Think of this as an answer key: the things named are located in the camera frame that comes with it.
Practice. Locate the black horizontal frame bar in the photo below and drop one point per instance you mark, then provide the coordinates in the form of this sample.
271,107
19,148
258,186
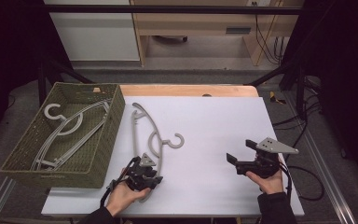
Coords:
167,9

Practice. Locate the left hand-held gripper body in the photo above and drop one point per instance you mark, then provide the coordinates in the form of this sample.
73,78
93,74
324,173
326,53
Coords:
138,179

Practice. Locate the dark curtain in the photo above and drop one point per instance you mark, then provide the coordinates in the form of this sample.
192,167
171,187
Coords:
12,46
345,62

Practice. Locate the green woven basket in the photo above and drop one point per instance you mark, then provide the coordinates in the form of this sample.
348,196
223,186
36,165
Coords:
113,140

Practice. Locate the person's left hand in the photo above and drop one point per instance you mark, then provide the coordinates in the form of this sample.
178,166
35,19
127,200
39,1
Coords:
122,196

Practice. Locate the white table sheet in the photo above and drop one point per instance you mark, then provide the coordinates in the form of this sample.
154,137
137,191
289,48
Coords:
214,124

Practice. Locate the white cabinet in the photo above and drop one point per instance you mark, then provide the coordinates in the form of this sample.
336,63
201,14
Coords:
96,34

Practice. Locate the yellow and black tool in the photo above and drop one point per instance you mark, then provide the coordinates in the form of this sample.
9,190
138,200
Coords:
273,98

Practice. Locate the wooden table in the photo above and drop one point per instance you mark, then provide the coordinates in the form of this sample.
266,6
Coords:
174,90

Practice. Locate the light wooden desk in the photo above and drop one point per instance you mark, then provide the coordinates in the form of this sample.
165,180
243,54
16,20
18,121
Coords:
195,21

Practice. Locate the black metal stand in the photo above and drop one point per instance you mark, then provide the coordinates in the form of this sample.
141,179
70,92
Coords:
300,90
42,84

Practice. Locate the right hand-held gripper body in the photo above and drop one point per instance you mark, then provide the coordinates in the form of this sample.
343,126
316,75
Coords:
275,146

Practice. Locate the person's right hand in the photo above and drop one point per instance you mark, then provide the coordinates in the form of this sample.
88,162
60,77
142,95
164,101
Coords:
270,185

